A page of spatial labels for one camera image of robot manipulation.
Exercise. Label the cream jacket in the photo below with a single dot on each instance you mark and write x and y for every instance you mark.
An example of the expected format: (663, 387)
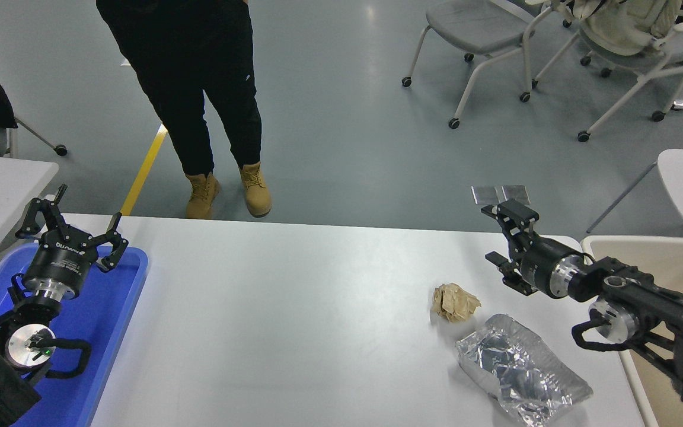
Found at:
(620, 26)

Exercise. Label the blue plastic tray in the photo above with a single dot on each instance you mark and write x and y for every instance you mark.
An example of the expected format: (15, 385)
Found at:
(104, 344)

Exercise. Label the silver foil tray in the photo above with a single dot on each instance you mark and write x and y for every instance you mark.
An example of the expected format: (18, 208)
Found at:
(513, 367)

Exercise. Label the grey white-framed office chair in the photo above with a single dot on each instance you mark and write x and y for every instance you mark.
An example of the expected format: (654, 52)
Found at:
(472, 26)
(644, 62)

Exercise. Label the silver floor plate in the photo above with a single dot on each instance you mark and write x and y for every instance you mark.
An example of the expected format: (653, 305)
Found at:
(485, 193)
(516, 192)

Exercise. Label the tan paper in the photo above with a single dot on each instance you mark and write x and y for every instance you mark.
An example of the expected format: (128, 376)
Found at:
(454, 302)

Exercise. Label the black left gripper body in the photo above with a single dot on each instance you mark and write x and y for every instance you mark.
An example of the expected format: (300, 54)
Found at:
(60, 258)

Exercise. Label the large pale bin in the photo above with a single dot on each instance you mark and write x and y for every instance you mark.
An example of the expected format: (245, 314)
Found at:
(667, 255)

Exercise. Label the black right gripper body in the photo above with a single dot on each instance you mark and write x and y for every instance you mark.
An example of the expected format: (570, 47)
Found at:
(540, 264)

